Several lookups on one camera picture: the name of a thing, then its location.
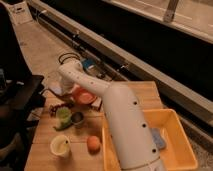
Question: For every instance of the light blue towel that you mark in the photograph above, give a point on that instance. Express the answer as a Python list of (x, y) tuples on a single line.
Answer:
[(56, 90)]

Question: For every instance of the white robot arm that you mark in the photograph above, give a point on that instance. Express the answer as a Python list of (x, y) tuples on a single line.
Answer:
[(131, 135)]

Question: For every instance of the small metal cup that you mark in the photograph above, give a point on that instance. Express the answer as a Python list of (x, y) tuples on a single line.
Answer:
[(77, 119)]

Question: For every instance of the green plastic cup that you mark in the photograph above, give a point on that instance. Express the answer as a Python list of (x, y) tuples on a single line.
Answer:
[(63, 114)]

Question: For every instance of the small wooden block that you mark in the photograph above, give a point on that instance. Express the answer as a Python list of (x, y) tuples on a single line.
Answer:
[(96, 105)]

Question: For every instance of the blue and grey device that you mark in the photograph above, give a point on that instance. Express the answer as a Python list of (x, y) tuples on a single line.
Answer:
[(92, 69)]

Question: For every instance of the orange bowl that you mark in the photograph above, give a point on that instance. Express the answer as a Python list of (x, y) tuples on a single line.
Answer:
[(82, 96)]

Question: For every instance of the green pepper toy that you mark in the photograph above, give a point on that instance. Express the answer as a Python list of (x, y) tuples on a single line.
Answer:
[(63, 126)]

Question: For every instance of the dark red grape bunch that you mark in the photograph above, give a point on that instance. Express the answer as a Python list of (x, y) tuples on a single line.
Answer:
[(54, 108)]

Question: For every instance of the orange fruit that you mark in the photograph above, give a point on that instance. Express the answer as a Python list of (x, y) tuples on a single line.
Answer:
[(93, 144)]

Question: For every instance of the blue sponge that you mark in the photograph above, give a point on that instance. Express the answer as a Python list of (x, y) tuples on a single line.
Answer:
[(159, 141)]

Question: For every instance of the cream white mug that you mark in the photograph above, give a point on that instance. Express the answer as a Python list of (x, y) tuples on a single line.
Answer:
[(60, 146)]

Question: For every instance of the yellow plastic bin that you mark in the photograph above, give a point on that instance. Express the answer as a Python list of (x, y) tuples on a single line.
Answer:
[(177, 155)]

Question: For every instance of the white box with label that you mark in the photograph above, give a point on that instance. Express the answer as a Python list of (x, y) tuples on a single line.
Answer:
[(20, 13)]

